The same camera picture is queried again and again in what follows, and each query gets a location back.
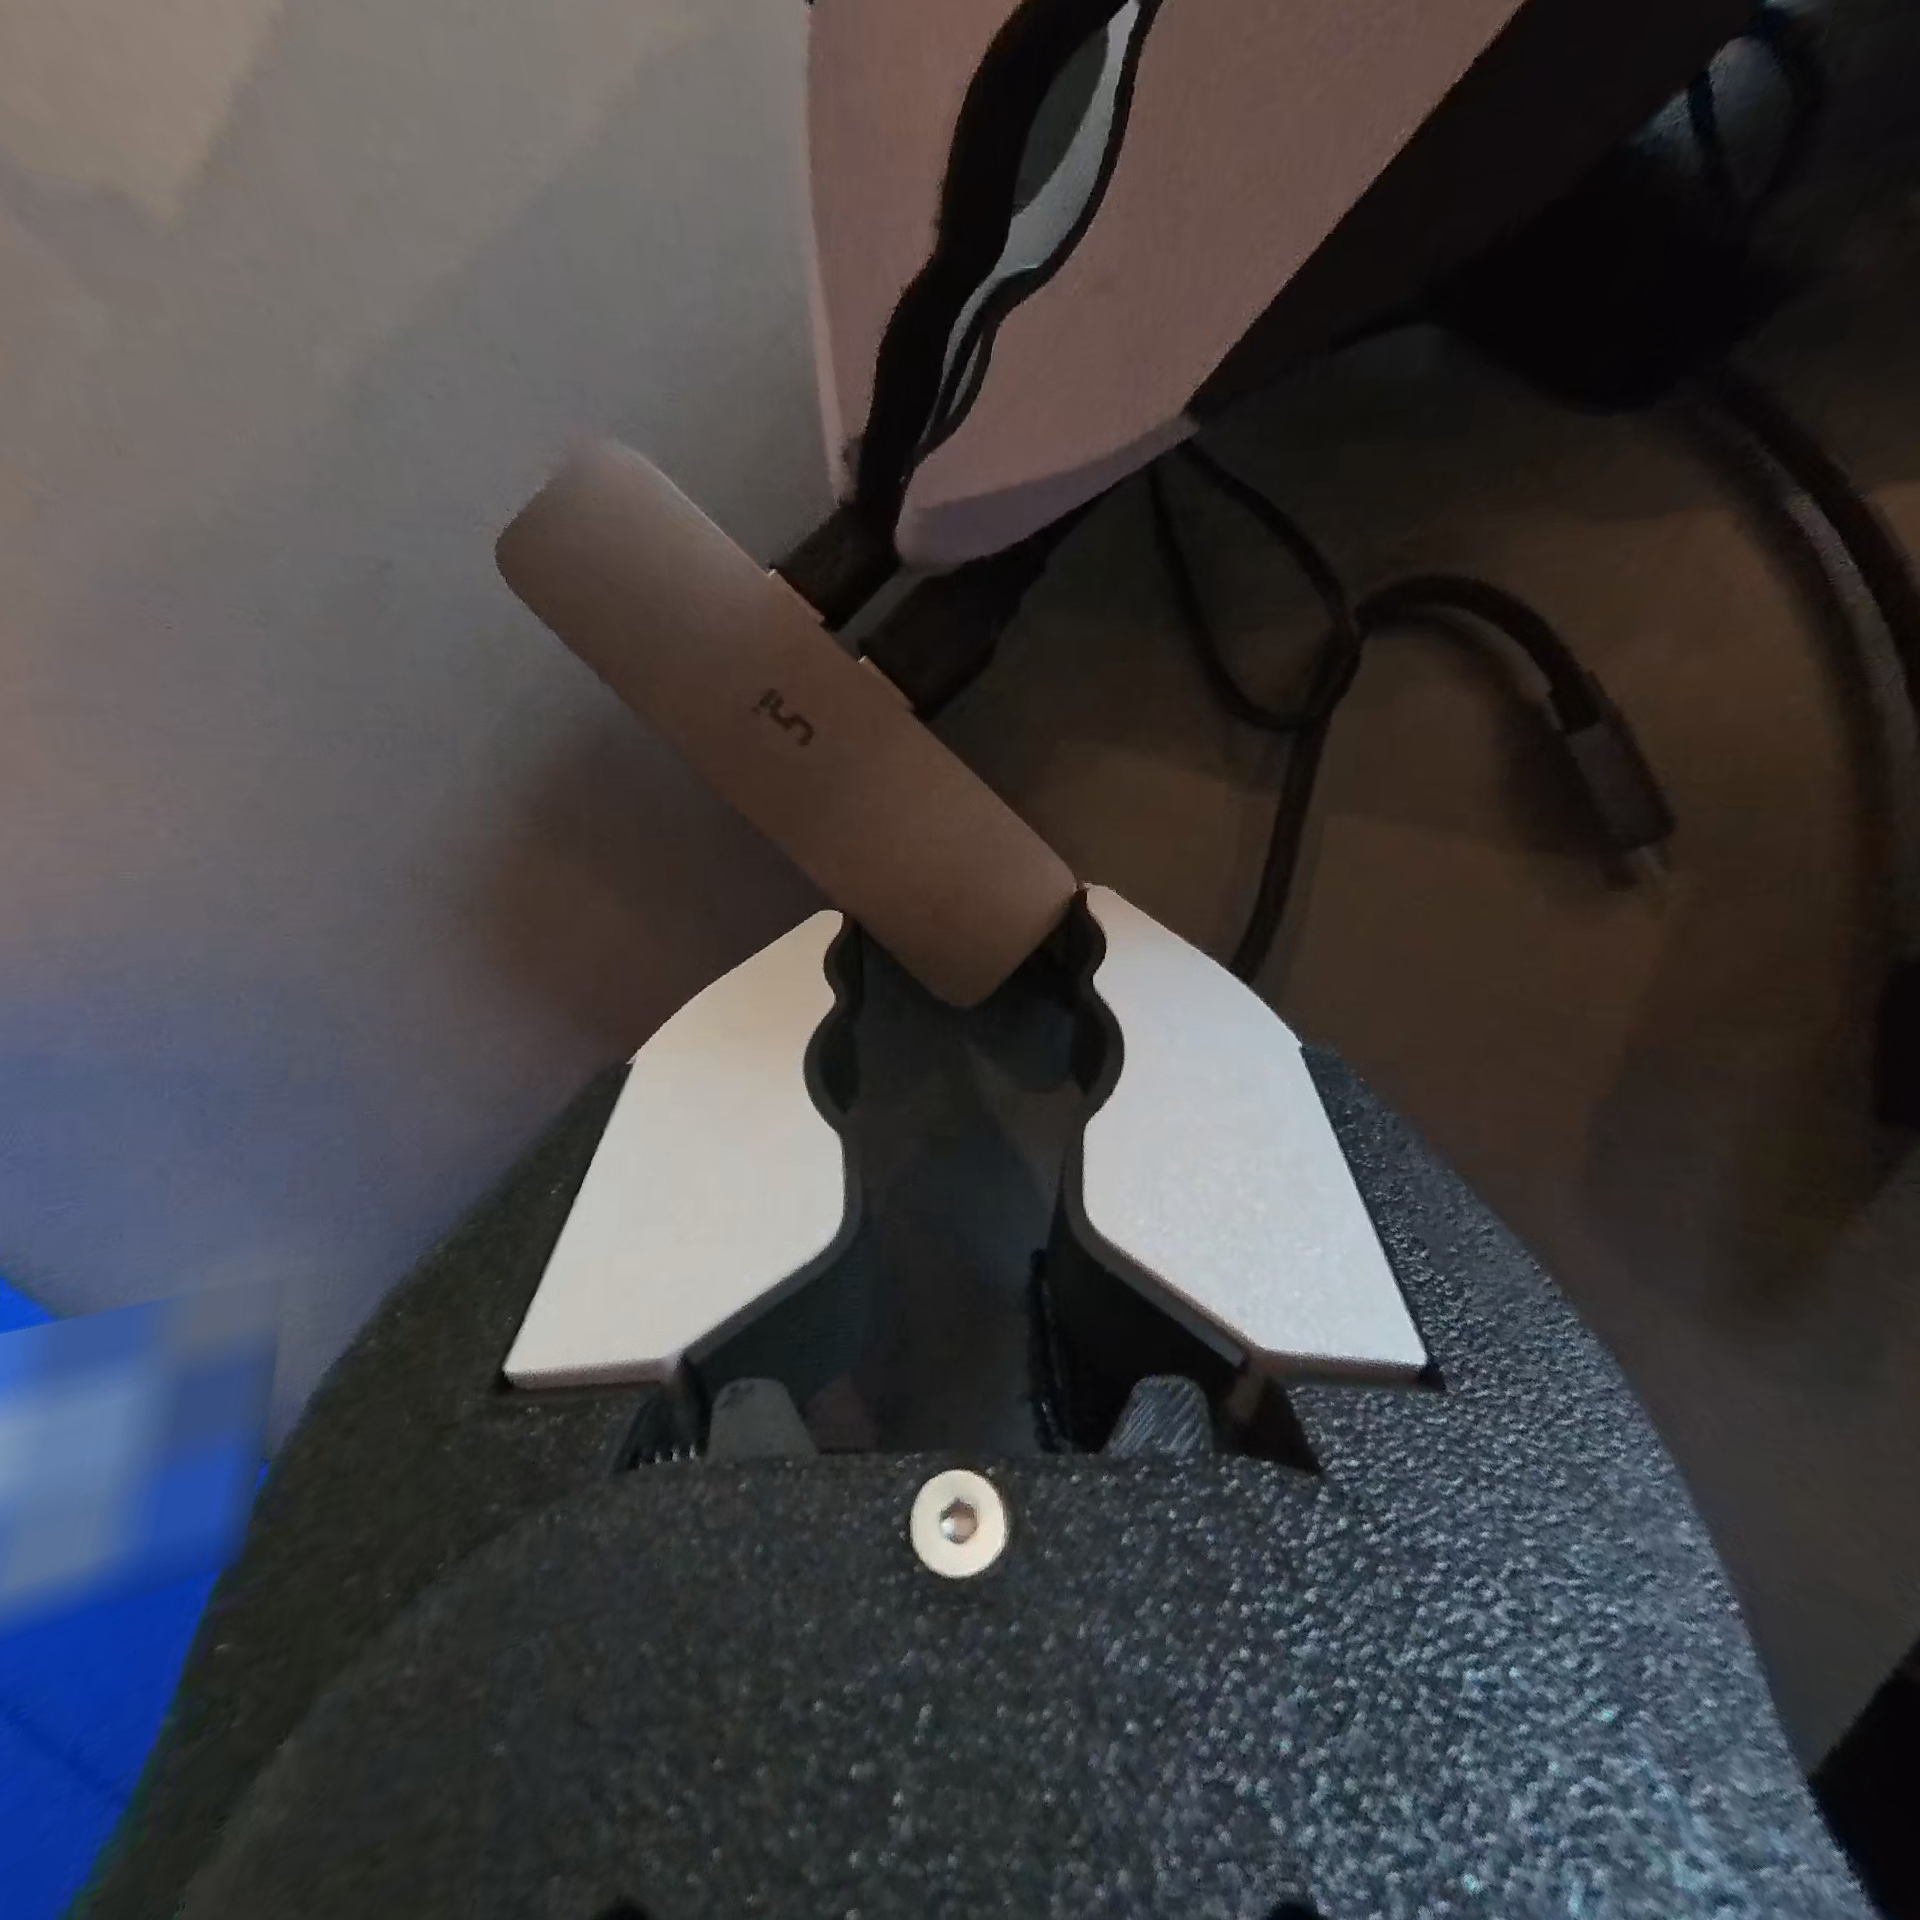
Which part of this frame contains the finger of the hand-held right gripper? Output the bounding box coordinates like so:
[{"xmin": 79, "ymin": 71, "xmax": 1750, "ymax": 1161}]
[
  {"xmin": 896, "ymin": 0, "xmax": 1531, "ymax": 567},
  {"xmin": 804, "ymin": 0, "xmax": 1039, "ymax": 495}
]

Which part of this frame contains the blue plastic bin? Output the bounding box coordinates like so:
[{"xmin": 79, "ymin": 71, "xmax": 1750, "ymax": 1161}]
[{"xmin": 0, "ymin": 1276, "xmax": 288, "ymax": 1920}]

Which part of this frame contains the black braided hub cable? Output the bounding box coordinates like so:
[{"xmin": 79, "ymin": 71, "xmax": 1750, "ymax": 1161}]
[{"xmin": 1225, "ymin": 572, "xmax": 1675, "ymax": 992}]

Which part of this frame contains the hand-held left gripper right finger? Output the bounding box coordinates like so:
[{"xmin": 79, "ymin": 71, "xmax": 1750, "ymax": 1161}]
[{"xmin": 1042, "ymin": 887, "xmax": 1432, "ymax": 1387}]

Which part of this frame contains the grey slim usb hub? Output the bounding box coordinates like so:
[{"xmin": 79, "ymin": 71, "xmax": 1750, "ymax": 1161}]
[{"xmin": 497, "ymin": 437, "xmax": 1082, "ymax": 1011}]

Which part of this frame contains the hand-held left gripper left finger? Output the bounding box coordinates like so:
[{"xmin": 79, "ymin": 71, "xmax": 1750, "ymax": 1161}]
[{"xmin": 505, "ymin": 909, "xmax": 874, "ymax": 1396}]

